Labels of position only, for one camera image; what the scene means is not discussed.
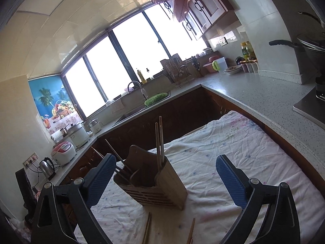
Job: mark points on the wooden base cabinets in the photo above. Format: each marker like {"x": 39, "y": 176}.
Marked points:
{"x": 177, "y": 114}

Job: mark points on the small white pot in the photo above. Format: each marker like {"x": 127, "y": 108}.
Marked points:
{"x": 96, "y": 126}

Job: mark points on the tropical fruit wall poster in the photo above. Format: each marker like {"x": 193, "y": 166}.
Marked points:
{"x": 48, "y": 99}

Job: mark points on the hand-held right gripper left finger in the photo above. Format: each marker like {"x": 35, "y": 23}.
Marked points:
{"x": 101, "y": 180}

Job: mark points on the gas stove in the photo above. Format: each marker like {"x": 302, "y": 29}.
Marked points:
{"x": 309, "y": 106}

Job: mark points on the triple wall socket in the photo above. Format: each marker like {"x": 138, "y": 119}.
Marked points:
{"x": 30, "y": 160}

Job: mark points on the steel kitchen faucet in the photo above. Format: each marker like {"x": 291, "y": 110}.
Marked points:
{"x": 143, "y": 91}

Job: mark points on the plain wooden chopstick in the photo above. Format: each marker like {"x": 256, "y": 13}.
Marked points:
{"x": 191, "y": 231}
{"x": 161, "y": 137}
{"x": 157, "y": 144}
{"x": 115, "y": 151}

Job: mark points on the white speckled tablecloth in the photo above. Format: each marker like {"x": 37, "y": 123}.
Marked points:
{"x": 203, "y": 157}

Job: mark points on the row of seasoning jars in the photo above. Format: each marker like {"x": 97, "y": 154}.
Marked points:
{"x": 250, "y": 66}

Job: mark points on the wooden utensil holder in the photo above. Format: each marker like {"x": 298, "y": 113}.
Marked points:
{"x": 162, "y": 190}

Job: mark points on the white pink rice cooker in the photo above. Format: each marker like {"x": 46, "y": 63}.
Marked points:
{"x": 63, "y": 153}

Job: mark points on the white plate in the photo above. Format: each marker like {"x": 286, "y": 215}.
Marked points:
{"x": 233, "y": 70}

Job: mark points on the black wok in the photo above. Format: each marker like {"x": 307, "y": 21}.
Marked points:
{"x": 312, "y": 53}

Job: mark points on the large white rice cooker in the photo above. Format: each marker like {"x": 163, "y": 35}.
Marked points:
{"x": 78, "y": 134}

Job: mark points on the grey speckled kitchen countertop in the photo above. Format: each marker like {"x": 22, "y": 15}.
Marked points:
{"x": 254, "y": 94}

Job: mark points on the green colander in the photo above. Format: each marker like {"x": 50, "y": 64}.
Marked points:
{"x": 156, "y": 99}

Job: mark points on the wooden wall cabinets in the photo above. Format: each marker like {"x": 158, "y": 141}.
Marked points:
{"x": 203, "y": 5}

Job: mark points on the yellow oil bottle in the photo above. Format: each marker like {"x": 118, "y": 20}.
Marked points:
{"x": 244, "y": 52}
{"x": 251, "y": 50}

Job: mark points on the paper towel roll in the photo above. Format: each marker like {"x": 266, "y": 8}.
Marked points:
{"x": 58, "y": 136}

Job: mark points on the small wall socket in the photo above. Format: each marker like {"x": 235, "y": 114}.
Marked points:
{"x": 223, "y": 41}

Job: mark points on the large kitchen window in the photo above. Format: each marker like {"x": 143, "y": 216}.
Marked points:
{"x": 121, "y": 56}

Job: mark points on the tall yellowish bottle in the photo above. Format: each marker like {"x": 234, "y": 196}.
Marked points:
{"x": 140, "y": 76}

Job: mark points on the steel electric kettle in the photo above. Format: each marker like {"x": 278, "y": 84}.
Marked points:
{"x": 47, "y": 169}

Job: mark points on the hanging dish cloth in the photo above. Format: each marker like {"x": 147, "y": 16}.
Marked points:
{"x": 118, "y": 106}

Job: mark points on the ridged wooden chopstick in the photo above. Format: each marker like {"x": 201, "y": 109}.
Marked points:
{"x": 145, "y": 230}
{"x": 148, "y": 227}

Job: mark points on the pink basin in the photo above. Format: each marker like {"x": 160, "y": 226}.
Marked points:
{"x": 209, "y": 64}

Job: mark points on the kitchen sink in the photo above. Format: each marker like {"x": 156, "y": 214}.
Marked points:
{"x": 132, "y": 114}

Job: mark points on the wooden dish rack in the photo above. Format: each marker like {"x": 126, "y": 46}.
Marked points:
{"x": 175, "y": 71}

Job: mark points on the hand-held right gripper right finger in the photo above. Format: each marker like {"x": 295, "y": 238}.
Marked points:
{"x": 232, "y": 180}

